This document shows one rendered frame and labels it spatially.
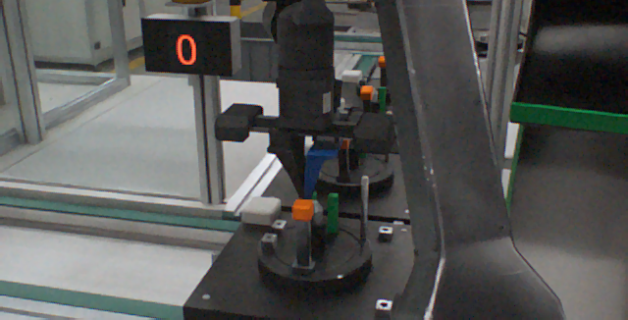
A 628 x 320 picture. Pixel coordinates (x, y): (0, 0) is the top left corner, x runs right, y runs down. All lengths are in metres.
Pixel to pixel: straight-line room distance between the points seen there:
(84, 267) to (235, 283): 0.26
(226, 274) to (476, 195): 0.49
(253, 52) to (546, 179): 2.08
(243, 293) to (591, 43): 0.45
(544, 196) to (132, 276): 0.53
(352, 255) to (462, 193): 0.45
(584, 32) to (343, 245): 0.36
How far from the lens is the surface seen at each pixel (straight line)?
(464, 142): 0.31
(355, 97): 1.41
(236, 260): 0.78
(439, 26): 0.33
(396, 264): 0.77
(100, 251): 0.94
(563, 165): 0.72
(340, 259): 0.73
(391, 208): 0.90
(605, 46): 0.70
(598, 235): 0.70
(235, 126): 0.64
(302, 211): 0.66
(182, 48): 0.82
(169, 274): 0.87
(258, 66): 2.69
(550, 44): 0.69
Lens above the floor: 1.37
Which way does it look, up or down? 21 degrees down
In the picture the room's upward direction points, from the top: straight up
